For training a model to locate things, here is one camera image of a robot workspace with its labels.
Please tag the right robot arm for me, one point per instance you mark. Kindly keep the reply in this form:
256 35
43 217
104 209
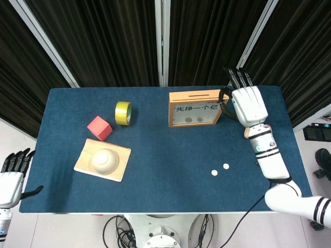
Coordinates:
271 160

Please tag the white partition post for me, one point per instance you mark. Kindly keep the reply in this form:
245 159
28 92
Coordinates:
45 42
158 38
252 42
310 121

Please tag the beige spiral notebook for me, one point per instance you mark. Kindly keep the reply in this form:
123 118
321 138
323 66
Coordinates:
122 160

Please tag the wooden toy hammer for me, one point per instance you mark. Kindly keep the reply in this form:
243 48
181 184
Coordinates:
246 133

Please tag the black shoe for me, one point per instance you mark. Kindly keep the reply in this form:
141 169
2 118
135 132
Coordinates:
323 160

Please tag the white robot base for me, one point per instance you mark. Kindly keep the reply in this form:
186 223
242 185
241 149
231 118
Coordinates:
161 232

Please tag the cream upturned bowl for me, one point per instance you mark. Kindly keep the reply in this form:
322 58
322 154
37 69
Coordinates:
103 162

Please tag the black chair caster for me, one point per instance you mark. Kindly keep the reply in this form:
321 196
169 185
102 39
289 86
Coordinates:
317 226
319 173

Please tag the yellow tape roll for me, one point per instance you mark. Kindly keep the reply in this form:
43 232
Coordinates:
121 113

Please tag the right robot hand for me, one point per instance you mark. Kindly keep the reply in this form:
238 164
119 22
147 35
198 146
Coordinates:
248 106

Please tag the silver coin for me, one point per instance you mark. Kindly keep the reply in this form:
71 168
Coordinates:
226 166
214 172

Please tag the black equipment case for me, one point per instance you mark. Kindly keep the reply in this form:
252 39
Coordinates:
316 133

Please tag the red cube block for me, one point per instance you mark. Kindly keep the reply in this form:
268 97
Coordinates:
99 127

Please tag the wooden frame coin bank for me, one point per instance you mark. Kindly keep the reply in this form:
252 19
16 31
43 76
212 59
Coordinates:
181 99

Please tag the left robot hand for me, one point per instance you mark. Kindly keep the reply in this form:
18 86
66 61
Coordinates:
10 188

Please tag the blue table cloth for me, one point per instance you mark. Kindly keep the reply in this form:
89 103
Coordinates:
165 155

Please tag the black curtain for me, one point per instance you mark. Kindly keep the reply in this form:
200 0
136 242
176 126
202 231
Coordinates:
297 51
207 38
103 38
15 77

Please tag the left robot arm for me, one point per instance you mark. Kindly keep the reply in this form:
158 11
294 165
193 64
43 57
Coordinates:
3 222

